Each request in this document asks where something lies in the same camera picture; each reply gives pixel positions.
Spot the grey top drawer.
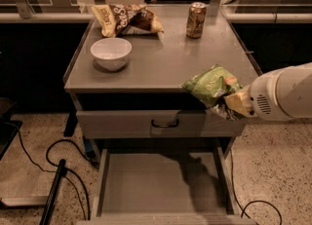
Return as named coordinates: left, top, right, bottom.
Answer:
left=76, top=110, right=246, bottom=139

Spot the green jalapeno chip bag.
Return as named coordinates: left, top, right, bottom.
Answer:
left=181, top=64, right=244, bottom=121

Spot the white ceramic bowl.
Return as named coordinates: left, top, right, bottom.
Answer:
left=91, top=38, right=132, bottom=71

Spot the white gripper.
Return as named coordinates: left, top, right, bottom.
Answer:
left=224, top=67, right=293, bottom=121

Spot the brown sea salt chip bag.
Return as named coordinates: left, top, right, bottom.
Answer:
left=92, top=4, right=164, bottom=38

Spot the black bar on floor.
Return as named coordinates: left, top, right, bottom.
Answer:
left=39, top=159, right=66, bottom=225

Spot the black top drawer handle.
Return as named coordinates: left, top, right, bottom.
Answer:
left=151, top=119, right=179, bottom=129

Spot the gold soda can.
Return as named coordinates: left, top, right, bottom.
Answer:
left=186, top=2, right=207, bottom=39

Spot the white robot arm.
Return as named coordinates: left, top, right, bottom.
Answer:
left=224, top=63, right=312, bottom=121

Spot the open grey middle drawer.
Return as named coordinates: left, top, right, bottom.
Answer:
left=76, top=147, right=255, bottom=225

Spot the black cable on right floor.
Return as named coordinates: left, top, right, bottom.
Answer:
left=229, top=149, right=283, bottom=225

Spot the grey drawer cabinet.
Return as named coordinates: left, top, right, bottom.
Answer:
left=65, top=5, right=259, bottom=151

